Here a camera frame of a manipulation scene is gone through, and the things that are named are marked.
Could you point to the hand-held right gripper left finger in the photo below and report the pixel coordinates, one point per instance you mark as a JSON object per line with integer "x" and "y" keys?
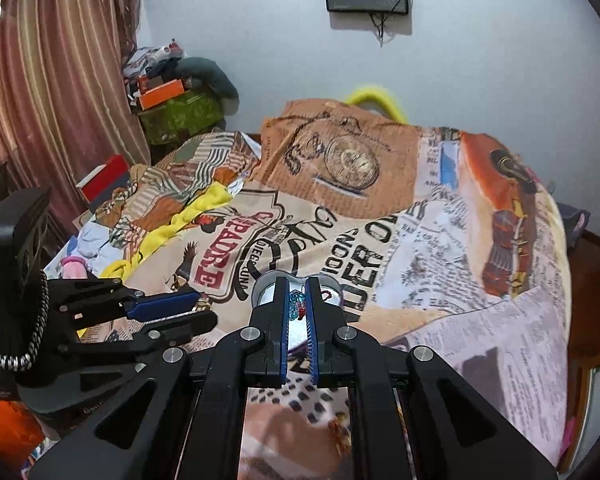
{"x": 281, "y": 320}

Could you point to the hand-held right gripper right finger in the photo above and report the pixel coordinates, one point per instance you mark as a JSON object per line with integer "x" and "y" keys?
{"x": 311, "y": 320}

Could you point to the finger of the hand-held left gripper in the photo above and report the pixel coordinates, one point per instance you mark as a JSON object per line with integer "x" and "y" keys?
{"x": 180, "y": 329}
{"x": 165, "y": 306}

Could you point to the blue bead jewelry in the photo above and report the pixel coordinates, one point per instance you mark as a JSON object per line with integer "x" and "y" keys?
{"x": 296, "y": 306}

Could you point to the silver metal cup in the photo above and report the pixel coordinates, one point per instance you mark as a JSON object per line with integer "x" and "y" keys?
{"x": 266, "y": 286}

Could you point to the pile of clothes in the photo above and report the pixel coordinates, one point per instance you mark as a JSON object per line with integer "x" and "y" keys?
{"x": 92, "y": 247}

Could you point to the yellow cloth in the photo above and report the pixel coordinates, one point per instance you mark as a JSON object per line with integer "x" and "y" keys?
{"x": 200, "y": 210}

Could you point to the red box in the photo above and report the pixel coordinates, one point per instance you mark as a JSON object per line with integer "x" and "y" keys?
{"x": 102, "y": 180}

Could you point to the printed blanket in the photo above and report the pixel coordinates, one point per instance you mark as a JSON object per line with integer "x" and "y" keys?
{"x": 430, "y": 260}

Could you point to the orange bag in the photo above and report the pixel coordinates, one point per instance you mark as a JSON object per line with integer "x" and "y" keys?
{"x": 0, "y": 422}

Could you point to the orange printed pillow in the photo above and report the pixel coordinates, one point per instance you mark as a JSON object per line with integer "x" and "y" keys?
{"x": 340, "y": 155}

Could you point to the orange box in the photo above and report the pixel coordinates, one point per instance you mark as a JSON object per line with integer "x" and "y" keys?
{"x": 160, "y": 94}

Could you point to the striped pink curtain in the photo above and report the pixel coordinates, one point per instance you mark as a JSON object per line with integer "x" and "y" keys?
{"x": 55, "y": 60}

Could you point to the yellow tube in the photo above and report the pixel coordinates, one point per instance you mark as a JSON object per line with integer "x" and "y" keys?
{"x": 380, "y": 96}

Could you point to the grey plush cloth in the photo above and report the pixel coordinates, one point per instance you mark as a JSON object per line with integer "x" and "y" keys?
{"x": 210, "y": 72}

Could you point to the dark cloth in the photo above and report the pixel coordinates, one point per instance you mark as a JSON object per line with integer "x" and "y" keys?
{"x": 575, "y": 220}

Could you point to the wooden furniture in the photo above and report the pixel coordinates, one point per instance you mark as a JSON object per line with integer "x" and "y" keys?
{"x": 595, "y": 310}

